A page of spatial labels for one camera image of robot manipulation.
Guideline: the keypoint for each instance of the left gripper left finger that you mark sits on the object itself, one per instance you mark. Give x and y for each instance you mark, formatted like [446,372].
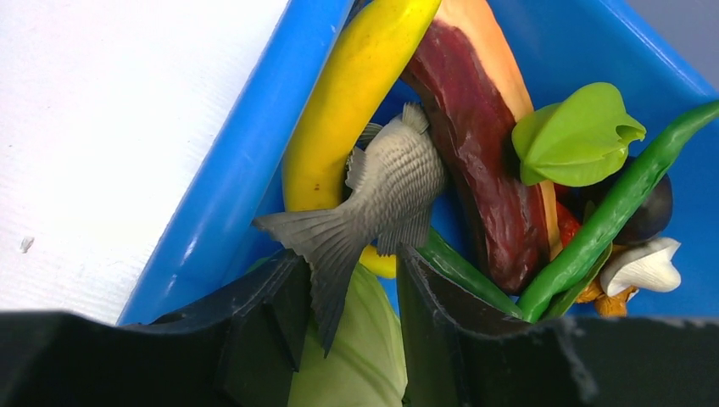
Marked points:
[238,346]

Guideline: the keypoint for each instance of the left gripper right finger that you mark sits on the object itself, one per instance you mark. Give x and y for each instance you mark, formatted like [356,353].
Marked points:
[461,351]

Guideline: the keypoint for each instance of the grey fish piece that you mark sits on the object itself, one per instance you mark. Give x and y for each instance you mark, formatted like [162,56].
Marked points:
[394,182]

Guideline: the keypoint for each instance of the yellow banana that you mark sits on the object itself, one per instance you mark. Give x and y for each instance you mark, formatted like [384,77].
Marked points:
[368,57]

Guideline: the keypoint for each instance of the pale green cabbage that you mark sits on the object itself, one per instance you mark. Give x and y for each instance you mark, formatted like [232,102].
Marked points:
[366,365]

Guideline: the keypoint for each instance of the dark green cucumber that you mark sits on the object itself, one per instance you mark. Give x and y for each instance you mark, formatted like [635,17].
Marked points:
[449,263]

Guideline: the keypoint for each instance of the upright green bean pod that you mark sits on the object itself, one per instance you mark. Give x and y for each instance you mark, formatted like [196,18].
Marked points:
[574,262]

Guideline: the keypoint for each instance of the white mushroom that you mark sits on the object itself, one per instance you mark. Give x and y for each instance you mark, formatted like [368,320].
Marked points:
[646,266]

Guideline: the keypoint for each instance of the black plum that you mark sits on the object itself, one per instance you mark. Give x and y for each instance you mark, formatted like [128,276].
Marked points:
[649,220]

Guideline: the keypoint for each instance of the round green leaf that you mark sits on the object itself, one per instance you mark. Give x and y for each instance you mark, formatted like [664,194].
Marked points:
[579,141]

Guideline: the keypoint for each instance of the blue plastic bin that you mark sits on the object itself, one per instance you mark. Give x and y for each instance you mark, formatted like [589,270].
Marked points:
[559,46]

